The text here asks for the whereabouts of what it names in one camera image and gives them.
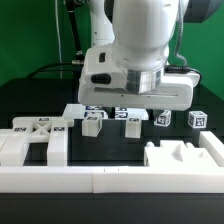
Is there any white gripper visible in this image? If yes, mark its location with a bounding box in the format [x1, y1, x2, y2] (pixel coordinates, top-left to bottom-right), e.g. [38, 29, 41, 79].
[78, 45, 200, 111]

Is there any white chair seat part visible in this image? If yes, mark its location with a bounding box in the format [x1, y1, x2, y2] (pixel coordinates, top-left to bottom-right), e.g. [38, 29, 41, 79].
[144, 140, 217, 168]

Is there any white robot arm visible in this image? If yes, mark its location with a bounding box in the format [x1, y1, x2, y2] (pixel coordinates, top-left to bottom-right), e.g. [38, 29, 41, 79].
[78, 0, 223, 111]

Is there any white right fence bar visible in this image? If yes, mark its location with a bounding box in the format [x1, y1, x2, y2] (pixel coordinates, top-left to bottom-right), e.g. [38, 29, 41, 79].
[199, 131, 224, 167]

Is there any white fence bar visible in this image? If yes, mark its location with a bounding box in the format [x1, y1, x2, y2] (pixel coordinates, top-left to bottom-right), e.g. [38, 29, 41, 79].
[199, 131, 224, 167]
[0, 167, 224, 193]

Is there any white front fence bar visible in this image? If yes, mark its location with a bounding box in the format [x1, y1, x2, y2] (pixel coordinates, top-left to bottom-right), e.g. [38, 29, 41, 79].
[0, 167, 224, 193]

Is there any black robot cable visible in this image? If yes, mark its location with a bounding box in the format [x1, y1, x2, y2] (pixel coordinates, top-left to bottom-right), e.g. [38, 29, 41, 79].
[25, 0, 86, 80]

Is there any white marker base plate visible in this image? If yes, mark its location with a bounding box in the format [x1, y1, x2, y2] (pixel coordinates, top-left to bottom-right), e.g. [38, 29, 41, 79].
[63, 104, 149, 120]

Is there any white chair back frame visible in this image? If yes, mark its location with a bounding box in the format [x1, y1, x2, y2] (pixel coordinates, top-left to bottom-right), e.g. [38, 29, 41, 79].
[0, 117, 74, 167]

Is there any grey braided wrist cable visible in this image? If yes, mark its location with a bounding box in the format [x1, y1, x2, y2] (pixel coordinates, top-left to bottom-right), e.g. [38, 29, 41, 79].
[163, 0, 203, 88]

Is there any white thin cable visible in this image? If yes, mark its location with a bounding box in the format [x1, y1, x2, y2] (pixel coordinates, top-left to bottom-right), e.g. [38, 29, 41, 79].
[54, 0, 64, 80]

